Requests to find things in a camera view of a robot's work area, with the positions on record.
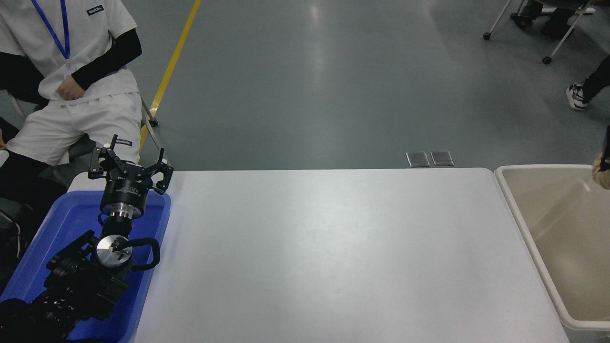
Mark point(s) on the person's left forearm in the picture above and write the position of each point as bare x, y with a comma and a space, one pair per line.
110, 59

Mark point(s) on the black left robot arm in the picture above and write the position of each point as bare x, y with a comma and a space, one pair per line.
81, 286

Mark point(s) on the silver floor plate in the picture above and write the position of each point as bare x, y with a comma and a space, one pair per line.
442, 158
417, 159

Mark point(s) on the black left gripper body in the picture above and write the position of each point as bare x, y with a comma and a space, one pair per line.
125, 193

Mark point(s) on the grey wheeled chair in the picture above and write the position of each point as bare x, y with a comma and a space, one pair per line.
546, 59

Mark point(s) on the tan paper ball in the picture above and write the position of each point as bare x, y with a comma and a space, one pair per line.
601, 178

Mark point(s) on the blue plastic tray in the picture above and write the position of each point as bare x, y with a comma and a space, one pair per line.
66, 224

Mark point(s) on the standing person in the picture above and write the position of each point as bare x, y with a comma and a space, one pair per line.
595, 81

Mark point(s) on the person's right forearm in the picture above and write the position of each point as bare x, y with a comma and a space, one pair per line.
20, 76

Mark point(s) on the person's right hand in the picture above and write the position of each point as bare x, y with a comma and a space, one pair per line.
2, 142

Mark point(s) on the large pale bin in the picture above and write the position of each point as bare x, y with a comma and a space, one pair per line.
572, 238

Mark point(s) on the person's left hand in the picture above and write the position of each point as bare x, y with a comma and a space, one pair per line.
70, 89

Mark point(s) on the grey metal folding chair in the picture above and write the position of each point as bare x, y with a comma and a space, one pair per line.
153, 122

